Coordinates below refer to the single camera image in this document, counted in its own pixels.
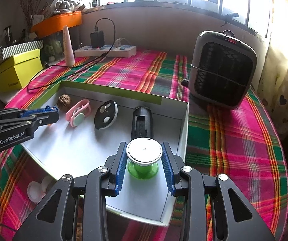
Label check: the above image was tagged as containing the pink clip holder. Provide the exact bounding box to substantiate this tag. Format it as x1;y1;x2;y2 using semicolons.
65;99;91;127

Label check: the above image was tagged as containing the black round key fob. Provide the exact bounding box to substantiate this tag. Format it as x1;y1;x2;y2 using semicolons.
94;100;118;130

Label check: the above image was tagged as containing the black rectangular battery case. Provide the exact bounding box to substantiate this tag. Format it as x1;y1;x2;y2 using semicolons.
131;106;154;140

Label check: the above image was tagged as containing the green white suction stand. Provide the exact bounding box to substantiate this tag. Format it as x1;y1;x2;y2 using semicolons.
126;137;162;180

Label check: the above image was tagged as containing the blue orange knitted toy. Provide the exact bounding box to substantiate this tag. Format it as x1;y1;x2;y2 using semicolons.
43;106;59;125

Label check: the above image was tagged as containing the white green cardboard tray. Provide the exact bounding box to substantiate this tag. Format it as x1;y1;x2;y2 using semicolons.
23;81;188;226

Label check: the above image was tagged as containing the yellow shoe box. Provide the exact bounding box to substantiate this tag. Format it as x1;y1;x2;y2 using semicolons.
0;48;42;93

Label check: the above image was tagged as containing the pink cosmetic tube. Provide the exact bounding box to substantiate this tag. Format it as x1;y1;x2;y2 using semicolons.
63;25;75;67

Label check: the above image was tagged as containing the striped white box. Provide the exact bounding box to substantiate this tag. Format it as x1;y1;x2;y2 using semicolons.
0;40;43;60

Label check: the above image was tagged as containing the plaid pink green tablecloth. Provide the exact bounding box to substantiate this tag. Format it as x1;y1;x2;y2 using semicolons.
0;50;288;240

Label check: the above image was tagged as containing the white power strip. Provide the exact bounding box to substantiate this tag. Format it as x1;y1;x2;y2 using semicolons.
74;45;137;58

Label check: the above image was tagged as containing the yellow heart pattern curtain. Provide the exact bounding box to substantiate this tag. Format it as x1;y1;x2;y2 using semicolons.
258;0;288;139

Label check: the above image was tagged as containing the grey black space heater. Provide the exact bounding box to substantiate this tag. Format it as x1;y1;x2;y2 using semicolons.
187;31;258;109

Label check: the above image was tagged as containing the black charger with cable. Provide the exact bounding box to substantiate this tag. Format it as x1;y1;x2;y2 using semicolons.
26;17;117;94

